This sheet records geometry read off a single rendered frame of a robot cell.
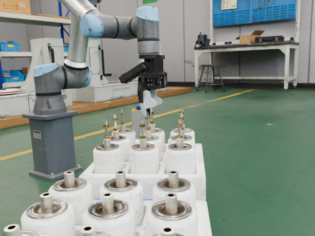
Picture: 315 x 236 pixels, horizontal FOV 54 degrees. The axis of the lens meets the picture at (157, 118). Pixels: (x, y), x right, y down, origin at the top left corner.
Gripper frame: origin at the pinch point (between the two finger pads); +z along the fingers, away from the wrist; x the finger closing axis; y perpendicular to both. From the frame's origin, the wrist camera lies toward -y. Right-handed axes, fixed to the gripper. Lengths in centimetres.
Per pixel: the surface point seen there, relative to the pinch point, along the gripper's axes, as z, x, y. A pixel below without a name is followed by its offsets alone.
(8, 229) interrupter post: 7, -68, 7
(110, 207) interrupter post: 9, -53, 16
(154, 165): 14.6, -13.2, 8.2
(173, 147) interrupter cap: 9.3, -9.5, 13.3
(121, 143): 10.2, -6.0, -7.0
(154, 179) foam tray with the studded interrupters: 17.2, -17.7, 10.0
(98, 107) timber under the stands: 31, 201, -150
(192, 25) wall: -88, 533, -129
